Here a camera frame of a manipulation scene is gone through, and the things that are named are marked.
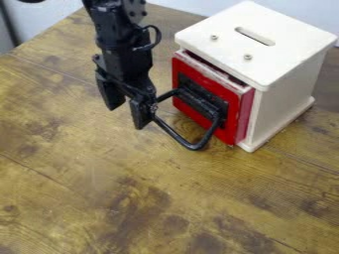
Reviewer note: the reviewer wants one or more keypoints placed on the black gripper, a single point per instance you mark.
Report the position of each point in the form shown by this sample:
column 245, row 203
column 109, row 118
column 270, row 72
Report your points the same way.
column 126, row 59

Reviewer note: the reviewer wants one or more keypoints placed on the red drawer with black handle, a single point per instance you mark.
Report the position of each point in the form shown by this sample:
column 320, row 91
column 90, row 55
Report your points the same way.
column 214, row 98

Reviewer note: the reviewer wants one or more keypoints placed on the white wooden box cabinet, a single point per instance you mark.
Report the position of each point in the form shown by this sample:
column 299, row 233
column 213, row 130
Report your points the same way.
column 270, row 51

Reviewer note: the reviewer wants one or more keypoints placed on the dark pole at wall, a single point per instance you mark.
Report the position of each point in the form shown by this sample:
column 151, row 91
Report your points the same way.
column 9, row 24

